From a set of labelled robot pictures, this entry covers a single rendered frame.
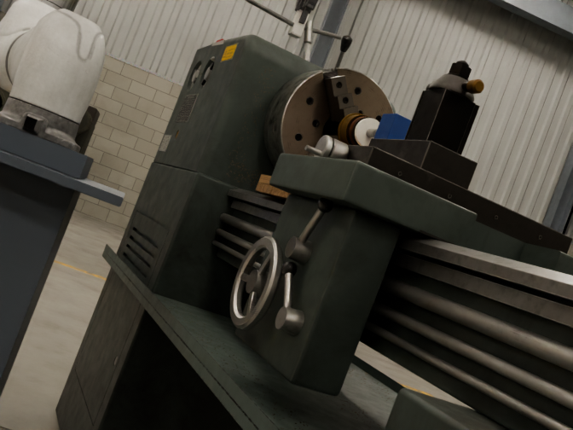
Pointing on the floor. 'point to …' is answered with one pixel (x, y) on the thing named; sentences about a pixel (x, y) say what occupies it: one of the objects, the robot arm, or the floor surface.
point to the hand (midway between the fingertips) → (298, 24)
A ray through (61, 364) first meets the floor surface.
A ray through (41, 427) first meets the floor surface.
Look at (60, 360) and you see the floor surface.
